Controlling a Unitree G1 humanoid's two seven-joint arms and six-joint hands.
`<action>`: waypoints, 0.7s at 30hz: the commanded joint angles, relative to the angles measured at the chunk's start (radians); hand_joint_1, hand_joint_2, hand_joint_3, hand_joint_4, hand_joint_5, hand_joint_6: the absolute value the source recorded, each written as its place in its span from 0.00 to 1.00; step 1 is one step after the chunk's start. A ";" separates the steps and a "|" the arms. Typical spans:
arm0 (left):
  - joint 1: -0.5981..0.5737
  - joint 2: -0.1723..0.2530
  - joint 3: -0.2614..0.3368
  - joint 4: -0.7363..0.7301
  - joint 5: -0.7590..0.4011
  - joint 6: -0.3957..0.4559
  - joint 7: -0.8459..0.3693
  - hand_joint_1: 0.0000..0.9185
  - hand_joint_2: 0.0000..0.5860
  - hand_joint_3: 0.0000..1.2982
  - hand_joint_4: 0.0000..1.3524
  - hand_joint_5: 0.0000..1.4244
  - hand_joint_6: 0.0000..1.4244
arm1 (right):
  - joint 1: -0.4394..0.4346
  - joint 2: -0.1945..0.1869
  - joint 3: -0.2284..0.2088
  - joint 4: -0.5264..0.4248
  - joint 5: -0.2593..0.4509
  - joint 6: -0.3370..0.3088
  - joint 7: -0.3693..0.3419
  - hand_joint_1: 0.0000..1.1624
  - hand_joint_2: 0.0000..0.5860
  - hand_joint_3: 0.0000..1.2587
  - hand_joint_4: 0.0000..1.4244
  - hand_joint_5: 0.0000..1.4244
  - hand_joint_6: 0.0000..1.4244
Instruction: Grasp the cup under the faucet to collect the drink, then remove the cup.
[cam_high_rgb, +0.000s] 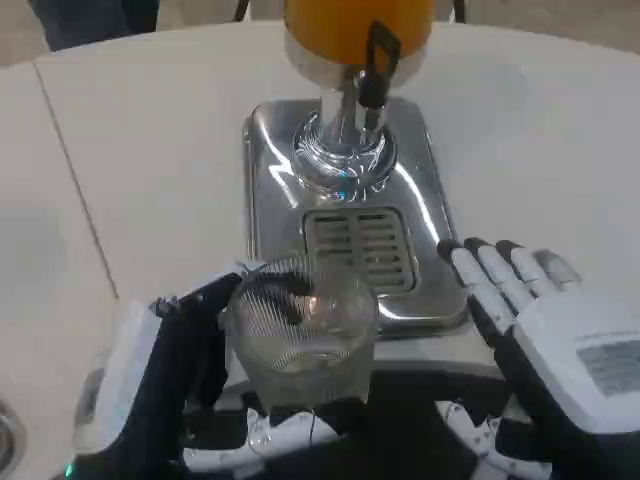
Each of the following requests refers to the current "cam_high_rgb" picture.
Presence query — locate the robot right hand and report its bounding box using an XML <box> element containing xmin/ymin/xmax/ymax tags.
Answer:
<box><xmin>433</xmin><ymin>237</ymin><xmax>640</xmax><ymax>480</ymax></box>

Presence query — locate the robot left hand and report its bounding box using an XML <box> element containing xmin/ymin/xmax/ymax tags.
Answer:
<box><xmin>63</xmin><ymin>264</ymin><xmax>352</xmax><ymax>480</ymax></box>

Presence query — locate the clear ribbed glass cup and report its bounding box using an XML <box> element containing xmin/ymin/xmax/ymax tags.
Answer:
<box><xmin>223</xmin><ymin>254</ymin><xmax>381</xmax><ymax>451</ymax></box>

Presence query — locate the steel drip tray base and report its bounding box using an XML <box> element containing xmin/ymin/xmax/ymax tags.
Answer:
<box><xmin>242</xmin><ymin>98</ymin><xmax>470</xmax><ymax>342</ymax></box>

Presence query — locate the slotted steel drip grid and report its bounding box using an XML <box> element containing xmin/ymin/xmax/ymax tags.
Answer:
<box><xmin>302</xmin><ymin>208</ymin><xmax>419</xmax><ymax>294</ymax></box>

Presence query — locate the black dispenser tap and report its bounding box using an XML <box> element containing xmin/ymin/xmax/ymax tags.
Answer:
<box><xmin>356</xmin><ymin>18</ymin><xmax>404</xmax><ymax>132</ymax></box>

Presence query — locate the person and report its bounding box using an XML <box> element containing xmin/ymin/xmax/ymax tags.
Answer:
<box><xmin>38</xmin><ymin>0</ymin><xmax>160</xmax><ymax>53</ymax></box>

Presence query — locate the orange juice drink dispenser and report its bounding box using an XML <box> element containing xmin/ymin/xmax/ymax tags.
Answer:
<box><xmin>282</xmin><ymin>0</ymin><xmax>434</xmax><ymax>194</ymax></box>

